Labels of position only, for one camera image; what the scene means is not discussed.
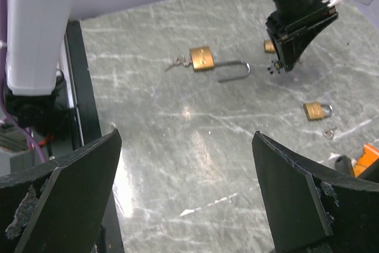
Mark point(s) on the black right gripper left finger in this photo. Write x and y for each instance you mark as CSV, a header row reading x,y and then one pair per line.
x,y
58,206

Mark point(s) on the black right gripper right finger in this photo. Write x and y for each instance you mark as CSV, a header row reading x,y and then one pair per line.
x,y
313,208

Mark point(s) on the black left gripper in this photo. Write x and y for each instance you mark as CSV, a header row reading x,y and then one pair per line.
x,y
294,25

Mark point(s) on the small brass padlock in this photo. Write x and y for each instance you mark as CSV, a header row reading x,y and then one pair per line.
x,y
269,46

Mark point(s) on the medium brass padlock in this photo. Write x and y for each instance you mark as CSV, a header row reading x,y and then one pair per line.
x,y
317,111

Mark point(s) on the large brass padlock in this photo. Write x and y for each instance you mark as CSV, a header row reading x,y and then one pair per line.
x,y
202,59

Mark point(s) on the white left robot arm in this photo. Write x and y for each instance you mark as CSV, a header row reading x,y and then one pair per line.
x,y
32,33

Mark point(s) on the orange nut bag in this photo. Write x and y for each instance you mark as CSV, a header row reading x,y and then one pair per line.
x,y
369,156

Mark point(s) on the small keys of large padlock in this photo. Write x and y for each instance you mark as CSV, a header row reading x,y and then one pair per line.
x,y
179,61

